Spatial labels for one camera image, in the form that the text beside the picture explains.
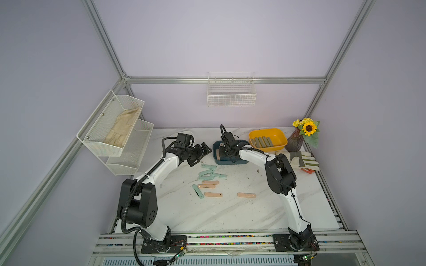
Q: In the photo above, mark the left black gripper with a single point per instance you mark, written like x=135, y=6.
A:
x=200, y=153

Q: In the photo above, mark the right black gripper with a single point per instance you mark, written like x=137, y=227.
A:
x=228, y=151

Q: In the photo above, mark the dark teal storage box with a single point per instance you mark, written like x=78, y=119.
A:
x=217, y=145

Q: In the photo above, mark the yellow storage box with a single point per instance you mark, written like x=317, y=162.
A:
x=276, y=135

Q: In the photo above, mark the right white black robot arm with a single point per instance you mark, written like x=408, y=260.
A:
x=281, y=180

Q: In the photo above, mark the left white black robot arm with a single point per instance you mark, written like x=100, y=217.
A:
x=138, y=201

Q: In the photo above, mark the white storage box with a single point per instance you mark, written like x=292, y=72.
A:
x=187, y=132

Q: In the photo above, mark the mint knife top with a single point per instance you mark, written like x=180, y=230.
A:
x=208, y=166

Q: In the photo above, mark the mint knife upper middle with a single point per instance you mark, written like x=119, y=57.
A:
x=206, y=173

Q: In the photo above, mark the mint knife short middle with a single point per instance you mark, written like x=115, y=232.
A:
x=217, y=175

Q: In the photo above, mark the mint knife lower middle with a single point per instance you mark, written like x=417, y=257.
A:
x=206, y=178

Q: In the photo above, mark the mint knife far left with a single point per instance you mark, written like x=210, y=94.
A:
x=198, y=191

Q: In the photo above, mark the purple glass vase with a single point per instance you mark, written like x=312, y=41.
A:
x=295, y=141

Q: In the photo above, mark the beige cloth in shelf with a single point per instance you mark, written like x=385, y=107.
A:
x=122, y=128

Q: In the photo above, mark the white green work glove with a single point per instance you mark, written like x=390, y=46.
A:
x=301, y=160

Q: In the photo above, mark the yellow sunflower bouquet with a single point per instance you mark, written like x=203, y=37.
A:
x=308, y=130

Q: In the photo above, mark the white mesh two-tier shelf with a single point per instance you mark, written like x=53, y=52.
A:
x=120, y=161

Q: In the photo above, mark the white wire wall basket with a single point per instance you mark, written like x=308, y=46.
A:
x=231, y=89

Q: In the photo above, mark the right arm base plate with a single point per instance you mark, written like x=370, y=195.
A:
x=295, y=243

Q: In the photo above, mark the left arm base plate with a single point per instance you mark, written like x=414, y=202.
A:
x=171, y=244

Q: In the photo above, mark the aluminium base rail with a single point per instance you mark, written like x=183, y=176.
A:
x=234, y=244

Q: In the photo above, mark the aluminium frame struts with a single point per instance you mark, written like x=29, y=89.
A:
x=25, y=217

